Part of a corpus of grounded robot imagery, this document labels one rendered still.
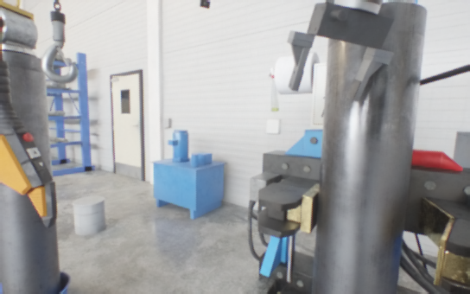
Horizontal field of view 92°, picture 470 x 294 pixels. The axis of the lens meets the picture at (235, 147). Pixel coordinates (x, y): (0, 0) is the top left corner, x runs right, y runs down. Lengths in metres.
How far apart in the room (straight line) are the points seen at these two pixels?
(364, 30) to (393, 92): 0.18
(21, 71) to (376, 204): 1.34
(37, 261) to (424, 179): 1.56
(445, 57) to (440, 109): 0.44
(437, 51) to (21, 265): 3.17
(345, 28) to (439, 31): 2.36
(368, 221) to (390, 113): 0.25
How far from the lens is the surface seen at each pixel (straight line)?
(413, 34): 0.66
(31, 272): 1.47
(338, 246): 0.68
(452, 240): 0.61
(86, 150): 6.13
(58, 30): 0.94
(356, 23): 0.49
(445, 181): 0.89
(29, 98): 1.31
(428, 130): 2.70
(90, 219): 2.89
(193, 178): 2.80
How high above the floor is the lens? 1.21
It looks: 7 degrees down
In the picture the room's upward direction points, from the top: 1 degrees clockwise
